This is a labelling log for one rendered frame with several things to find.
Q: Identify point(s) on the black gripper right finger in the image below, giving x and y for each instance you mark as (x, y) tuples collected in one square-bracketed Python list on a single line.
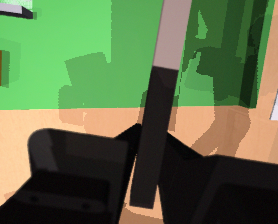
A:
[(188, 181)]

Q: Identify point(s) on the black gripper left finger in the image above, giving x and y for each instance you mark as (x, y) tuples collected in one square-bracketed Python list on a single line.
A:
[(88, 155)]

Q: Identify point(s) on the white flat bar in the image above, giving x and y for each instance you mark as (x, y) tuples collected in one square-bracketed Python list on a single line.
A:
[(274, 112)]

